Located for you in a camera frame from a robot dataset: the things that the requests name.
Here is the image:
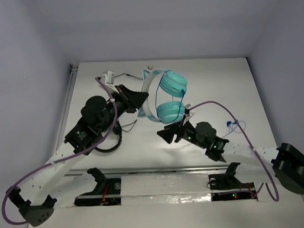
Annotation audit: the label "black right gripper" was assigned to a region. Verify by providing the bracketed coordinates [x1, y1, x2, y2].
[157, 113, 207, 151]

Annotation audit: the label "teal cat ear headphones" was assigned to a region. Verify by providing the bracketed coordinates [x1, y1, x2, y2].
[137, 69, 188, 125]

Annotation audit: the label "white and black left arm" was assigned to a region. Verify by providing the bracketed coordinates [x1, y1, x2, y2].
[1, 84, 149, 227]

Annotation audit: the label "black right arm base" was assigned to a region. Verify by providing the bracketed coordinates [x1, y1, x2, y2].
[206, 162, 258, 202]

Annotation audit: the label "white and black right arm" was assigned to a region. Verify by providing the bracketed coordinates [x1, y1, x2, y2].
[157, 121, 304, 195]

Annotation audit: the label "black headphones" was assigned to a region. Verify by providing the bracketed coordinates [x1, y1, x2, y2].
[95, 120, 123, 154]

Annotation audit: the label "white front cover board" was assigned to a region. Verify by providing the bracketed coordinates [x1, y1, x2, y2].
[23, 167, 304, 228]

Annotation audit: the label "black headphone cable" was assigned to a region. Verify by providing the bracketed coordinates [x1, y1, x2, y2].
[114, 65, 156, 133]

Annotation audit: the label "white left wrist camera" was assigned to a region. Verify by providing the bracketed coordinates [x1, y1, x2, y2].
[98, 70, 118, 93]

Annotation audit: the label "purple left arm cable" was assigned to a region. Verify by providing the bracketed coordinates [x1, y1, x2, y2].
[0, 75, 121, 225]

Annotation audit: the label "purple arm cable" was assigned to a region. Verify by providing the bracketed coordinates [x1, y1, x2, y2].
[0, 75, 121, 225]
[190, 98, 280, 205]

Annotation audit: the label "aluminium left rail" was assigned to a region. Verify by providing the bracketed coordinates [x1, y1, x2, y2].
[64, 63, 79, 114]

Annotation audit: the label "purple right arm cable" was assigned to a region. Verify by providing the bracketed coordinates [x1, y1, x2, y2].
[190, 98, 280, 205]

